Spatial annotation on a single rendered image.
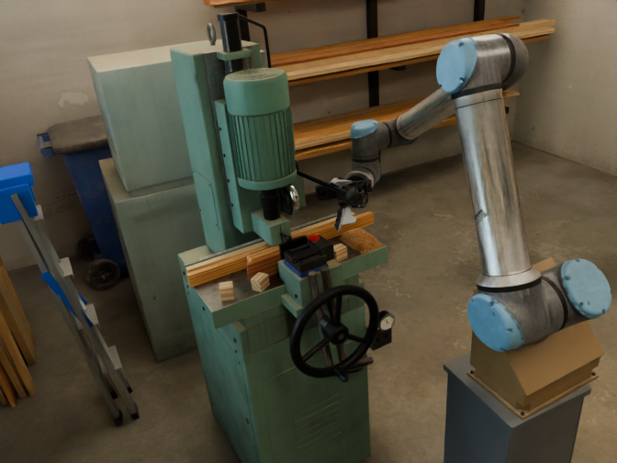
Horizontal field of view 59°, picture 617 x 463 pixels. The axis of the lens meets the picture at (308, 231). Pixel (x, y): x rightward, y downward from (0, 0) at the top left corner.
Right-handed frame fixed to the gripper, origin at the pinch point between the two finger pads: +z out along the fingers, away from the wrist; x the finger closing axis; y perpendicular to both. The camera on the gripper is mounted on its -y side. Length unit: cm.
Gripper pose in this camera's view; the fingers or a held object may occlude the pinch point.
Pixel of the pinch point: (331, 207)
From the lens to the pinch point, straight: 158.6
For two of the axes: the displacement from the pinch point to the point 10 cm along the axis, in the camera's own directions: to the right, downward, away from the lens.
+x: 1.3, 9.2, 3.7
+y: 9.3, 0.2, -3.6
